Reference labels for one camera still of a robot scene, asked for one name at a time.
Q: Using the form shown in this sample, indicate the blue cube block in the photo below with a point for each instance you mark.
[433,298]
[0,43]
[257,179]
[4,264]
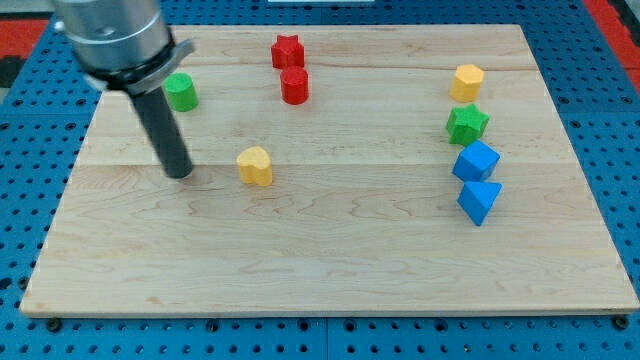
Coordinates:
[476,162]

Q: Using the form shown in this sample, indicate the yellow hexagon block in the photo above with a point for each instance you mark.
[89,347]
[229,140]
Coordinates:
[467,82]

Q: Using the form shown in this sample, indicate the blue triangle block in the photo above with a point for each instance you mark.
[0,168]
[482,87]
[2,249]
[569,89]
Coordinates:
[478,198]

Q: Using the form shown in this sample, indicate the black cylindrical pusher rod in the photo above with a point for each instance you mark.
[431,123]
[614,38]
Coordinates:
[163,132]

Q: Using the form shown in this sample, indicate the green star block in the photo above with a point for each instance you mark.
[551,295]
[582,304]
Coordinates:
[466,124]

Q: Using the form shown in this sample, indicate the red cylinder block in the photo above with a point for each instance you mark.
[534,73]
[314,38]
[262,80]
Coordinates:
[294,85]

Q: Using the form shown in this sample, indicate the red star block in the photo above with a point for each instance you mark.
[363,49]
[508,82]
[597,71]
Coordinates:
[287,51]

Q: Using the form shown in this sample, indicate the wooden board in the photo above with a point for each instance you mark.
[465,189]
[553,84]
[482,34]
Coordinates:
[361,219]

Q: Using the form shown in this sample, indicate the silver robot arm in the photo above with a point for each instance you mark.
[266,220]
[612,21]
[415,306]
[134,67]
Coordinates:
[126,45]

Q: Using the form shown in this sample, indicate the yellow heart block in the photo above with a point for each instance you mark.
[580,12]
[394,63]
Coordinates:
[255,167]

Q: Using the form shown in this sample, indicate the green cylinder block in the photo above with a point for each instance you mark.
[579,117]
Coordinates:
[181,92]

